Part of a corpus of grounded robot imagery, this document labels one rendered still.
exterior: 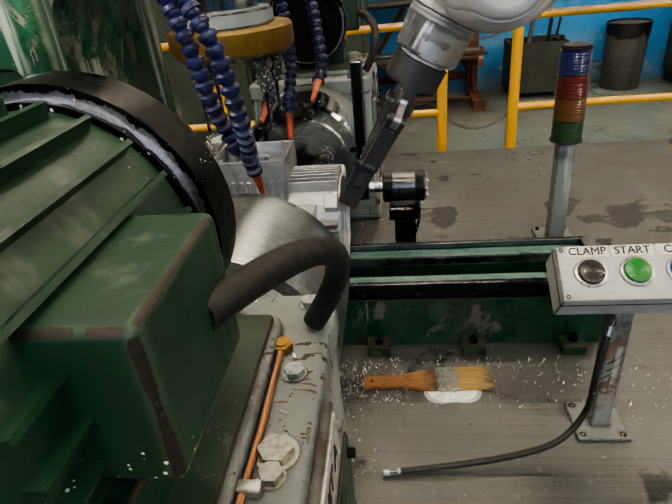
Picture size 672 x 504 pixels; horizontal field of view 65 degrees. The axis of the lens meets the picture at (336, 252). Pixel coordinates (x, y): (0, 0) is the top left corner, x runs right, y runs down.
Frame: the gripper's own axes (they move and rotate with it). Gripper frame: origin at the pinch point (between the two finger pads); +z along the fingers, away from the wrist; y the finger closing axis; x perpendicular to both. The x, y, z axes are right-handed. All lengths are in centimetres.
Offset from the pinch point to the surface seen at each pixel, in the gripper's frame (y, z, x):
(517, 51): -233, -14, 75
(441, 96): -232, 24, 50
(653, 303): 22.7, -11.2, 33.2
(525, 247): -11.3, 1.9, 34.0
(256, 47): 1.2, -12.2, -20.6
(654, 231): -37, -5, 70
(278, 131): -26.8, 7.5, -15.3
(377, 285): 1.1, 14.2, 10.7
